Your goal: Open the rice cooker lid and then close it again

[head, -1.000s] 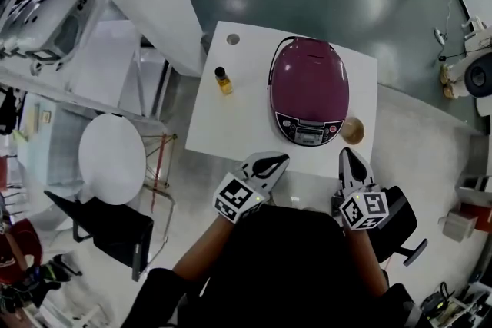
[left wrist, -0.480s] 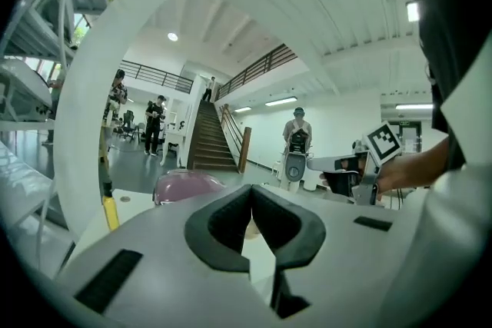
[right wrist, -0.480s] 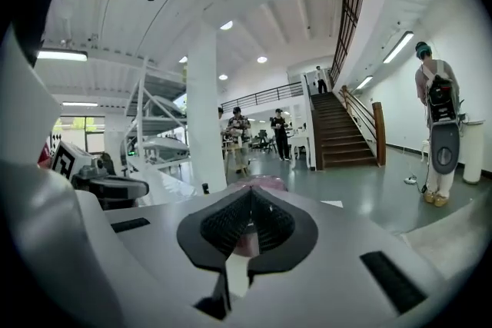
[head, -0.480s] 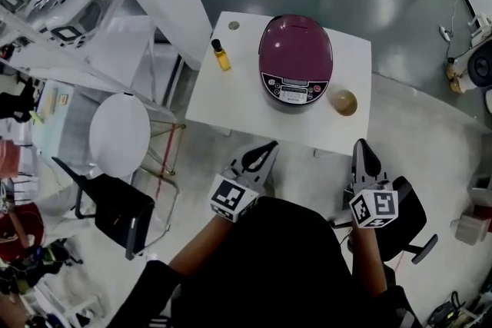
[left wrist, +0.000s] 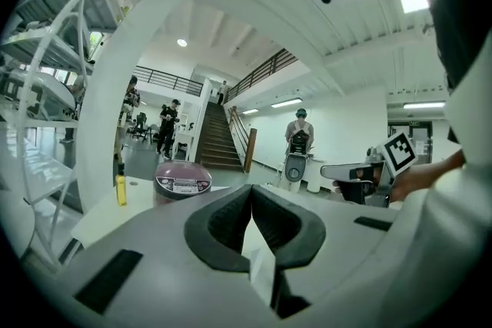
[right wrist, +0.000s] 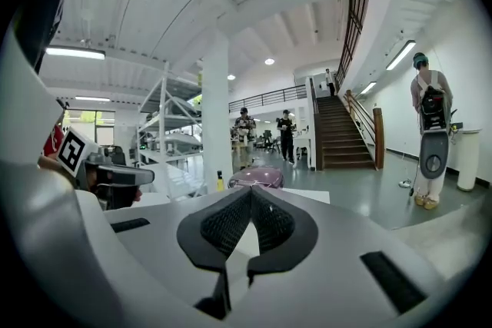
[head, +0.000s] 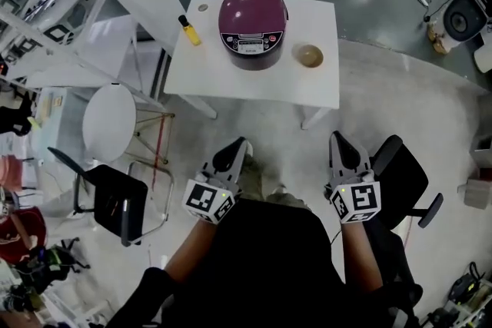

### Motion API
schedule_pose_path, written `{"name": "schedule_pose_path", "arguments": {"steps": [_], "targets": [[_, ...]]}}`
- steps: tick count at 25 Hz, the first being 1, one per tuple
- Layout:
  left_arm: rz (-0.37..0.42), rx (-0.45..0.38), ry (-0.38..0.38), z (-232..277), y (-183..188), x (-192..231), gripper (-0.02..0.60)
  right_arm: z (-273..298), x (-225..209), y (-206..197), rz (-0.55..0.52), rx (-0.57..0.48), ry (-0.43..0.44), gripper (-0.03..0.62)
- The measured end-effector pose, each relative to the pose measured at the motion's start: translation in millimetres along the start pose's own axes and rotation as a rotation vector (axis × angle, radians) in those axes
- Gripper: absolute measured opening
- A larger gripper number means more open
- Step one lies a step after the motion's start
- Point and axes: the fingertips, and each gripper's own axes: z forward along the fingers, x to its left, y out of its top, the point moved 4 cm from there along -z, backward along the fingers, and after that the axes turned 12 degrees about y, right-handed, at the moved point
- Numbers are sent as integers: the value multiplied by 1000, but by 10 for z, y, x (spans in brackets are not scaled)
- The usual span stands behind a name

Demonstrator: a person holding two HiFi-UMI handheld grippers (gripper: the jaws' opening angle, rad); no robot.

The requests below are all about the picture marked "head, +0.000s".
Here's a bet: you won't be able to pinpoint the person's right forearm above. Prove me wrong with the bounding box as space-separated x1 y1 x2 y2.
341 220 384 293

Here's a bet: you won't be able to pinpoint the small wooden bowl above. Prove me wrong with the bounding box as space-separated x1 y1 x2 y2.
291 44 324 69

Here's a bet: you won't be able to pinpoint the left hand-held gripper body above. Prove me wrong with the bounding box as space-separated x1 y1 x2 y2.
181 171 241 224

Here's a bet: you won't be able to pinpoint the white shelving rack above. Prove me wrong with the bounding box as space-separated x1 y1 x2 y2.
0 0 170 112

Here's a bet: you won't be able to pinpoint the white square table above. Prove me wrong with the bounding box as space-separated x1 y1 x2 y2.
163 0 340 130

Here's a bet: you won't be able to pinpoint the black office chair with armrests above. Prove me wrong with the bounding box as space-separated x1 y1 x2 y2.
368 134 444 230

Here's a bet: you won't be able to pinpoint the yellow oil bottle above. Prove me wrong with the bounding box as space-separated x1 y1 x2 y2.
178 14 202 47

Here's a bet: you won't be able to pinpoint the person's khaki trousers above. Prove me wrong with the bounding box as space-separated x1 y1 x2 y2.
238 141 311 210

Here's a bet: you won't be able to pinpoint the person's black shirt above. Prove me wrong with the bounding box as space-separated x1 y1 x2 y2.
111 198 420 328

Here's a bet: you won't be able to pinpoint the person's left forearm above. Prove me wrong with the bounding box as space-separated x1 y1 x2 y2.
165 218 220 283

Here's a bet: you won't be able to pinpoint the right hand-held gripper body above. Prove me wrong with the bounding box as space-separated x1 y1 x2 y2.
327 171 381 224

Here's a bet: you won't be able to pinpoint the white round table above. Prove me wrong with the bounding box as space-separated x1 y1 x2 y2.
82 84 138 162

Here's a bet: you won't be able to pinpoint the purple rice cooker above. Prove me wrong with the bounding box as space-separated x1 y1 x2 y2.
218 0 289 71

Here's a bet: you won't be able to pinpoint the light wooden box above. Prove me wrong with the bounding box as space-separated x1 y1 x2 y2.
457 180 491 210

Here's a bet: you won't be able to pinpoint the black cantilever chair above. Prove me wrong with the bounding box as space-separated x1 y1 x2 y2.
48 147 174 247

